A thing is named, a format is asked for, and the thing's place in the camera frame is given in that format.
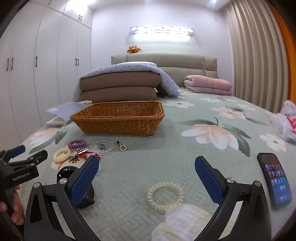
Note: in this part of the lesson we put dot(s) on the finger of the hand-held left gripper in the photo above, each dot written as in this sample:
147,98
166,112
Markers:
16,150
37,157

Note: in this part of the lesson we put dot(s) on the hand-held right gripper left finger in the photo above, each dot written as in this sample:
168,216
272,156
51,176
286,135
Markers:
85,178

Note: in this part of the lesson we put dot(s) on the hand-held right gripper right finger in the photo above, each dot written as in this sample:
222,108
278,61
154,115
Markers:
208,180

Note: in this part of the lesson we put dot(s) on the silver hair clip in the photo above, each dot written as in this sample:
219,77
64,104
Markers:
77,151

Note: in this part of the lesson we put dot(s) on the square gold earring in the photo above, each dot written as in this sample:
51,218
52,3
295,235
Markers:
124,150
118,142

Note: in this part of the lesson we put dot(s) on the brown wicker basket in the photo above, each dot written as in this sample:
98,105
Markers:
115,122

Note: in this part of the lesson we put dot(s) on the person's left hand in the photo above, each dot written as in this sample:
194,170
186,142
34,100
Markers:
18,201

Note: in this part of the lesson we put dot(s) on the black round case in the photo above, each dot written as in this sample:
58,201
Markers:
66,171

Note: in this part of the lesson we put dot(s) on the blue hardcover book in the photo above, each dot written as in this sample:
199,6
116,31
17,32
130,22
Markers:
64,109

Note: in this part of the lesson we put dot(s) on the black smartphone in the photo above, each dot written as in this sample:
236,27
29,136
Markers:
275,180

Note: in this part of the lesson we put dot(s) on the white fluffy cloth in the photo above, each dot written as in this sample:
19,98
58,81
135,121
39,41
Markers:
86,102

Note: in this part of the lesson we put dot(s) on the white plastic bag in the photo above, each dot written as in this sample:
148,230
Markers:
284,122

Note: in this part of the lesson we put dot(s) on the folded pink blanket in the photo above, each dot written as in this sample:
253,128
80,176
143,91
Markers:
208,84

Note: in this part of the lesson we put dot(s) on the white wardrobe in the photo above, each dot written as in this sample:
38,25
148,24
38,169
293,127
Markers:
46,58

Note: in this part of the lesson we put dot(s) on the folded brown floral quilt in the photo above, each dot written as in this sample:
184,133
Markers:
120,81

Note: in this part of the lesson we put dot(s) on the beige padded headboard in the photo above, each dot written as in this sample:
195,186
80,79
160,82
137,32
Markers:
180,62

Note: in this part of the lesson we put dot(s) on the beige curtain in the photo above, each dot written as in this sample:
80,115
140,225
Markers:
254,58

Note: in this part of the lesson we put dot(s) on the orange plush toy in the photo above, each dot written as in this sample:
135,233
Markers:
134,49

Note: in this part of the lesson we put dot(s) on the orange curtain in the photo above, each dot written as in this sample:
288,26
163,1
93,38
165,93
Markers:
289,41

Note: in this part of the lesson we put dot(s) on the long wall light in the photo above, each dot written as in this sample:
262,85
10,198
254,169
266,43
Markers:
161,36

